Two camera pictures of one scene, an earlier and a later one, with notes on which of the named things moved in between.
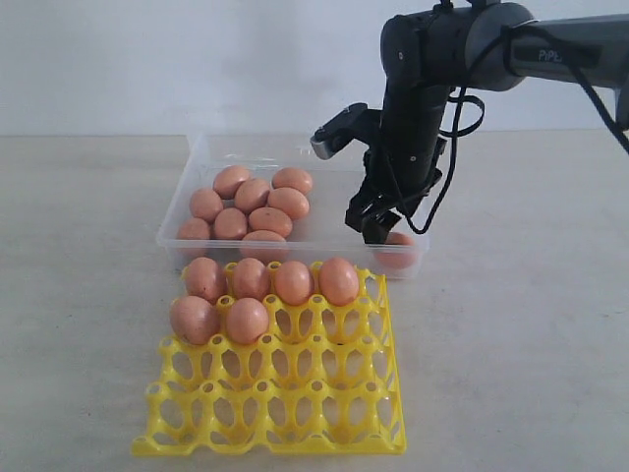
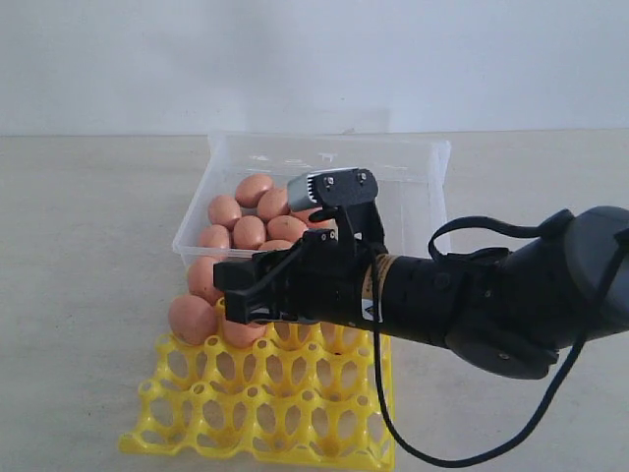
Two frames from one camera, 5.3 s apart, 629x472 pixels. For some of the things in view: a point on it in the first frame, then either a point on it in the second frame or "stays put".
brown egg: x=230 y=223 → x=249 y=233
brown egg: x=289 y=200 → x=321 y=224
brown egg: x=193 y=237 → x=214 y=235
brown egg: x=205 y=204 → x=224 y=210
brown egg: x=398 y=252 → x=350 y=335
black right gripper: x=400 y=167 → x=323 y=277
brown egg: x=195 y=320 stays put
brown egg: x=205 y=278 stays put
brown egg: x=251 y=195 → x=273 y=204
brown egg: x=228 y=179 → x=251 y=188
